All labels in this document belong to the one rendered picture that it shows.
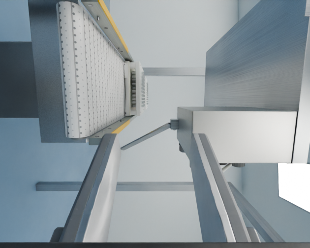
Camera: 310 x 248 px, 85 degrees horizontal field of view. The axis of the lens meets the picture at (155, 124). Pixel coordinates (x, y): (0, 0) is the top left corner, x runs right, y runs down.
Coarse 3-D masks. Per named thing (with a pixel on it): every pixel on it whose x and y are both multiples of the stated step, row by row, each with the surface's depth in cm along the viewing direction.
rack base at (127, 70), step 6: (126, 66) 75; (126, 72) 76; (126, 78) 76; (126, 84) 78; (126, 90) 78; (126, 96) 78; (126, 102) 77; (126, 108) 78; (132, 108) 86; (126, 114) 78
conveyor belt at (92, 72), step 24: (72, 24) 31; (72, 48) 32; (96, 48) 40; (72, 72) 32; (96, 72) 40; (120, 72) 68; (72, 96) 33; (96, 96) 40; (120, 96) 68; (72, 120) 34; (96, 120) 40
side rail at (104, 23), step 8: (88, 0) 31; (96, 0) 31; (88, 8) 33; (96, 8) 33; (96, 16) 36; (104, 16) 36; (104, 24) 40; (104, 32) 45; (112, 32) 45; (112, 40) 51; (120, 40) 51; (120, 48) 58; (128, 56) 69
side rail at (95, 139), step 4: (128, 116) 81; (132, 116) 81; (136, 116) 95; (120, 120) 65; (124, 120) 65; (112, 124) 53; (116, 124) 53; (120, 124) 53; (108, 128) 45; (112, 128) 46; (116, 128) 46; (100, 132) 40; (104, 132) 40; (108, 132) 40; (92, 136) 36; (96, 136) 35; (100, 136) 36; (92, 140) 34; (96, 140) 34; (100, 140) 34; (92, 144) 34; (96, 144) 34
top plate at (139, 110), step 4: (136, 64) 75; (140, 64) 78; (136, 68) 75; (140, 68) 78; (136, 72) 76; (140, 72) 78; (136, 76) 76; (140, 76) 78; (136, 80) 76; (140, 80) 79; (136, 84) 76; (140, 84) 79; (136, 88) 76; (140, 88) 79; (136, 92) 77; (140, 92) 79; (136, 96) 77; (140, 96) 79; (136, 100) 77; (140, 100) 79; (136, 104) 78; (140, 104) 79; (136, 108) 78; (140, 108) 79; (136, 112) 78; (140, 112) 79
